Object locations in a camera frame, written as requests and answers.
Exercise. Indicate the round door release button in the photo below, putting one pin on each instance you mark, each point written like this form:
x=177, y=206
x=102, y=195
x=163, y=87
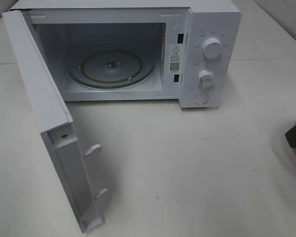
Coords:
x=201, y=98

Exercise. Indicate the white timer knob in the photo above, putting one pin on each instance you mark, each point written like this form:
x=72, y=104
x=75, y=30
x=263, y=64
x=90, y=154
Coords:
x=206, y=78

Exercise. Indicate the white microwave door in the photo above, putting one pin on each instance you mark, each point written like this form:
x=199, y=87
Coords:
x=54, y=120

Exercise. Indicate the white microwave oven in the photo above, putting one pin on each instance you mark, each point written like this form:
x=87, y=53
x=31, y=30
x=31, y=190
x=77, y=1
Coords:
x=177, y=27

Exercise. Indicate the white upper microwave knob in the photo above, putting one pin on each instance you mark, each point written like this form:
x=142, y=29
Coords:
x=212, y=47

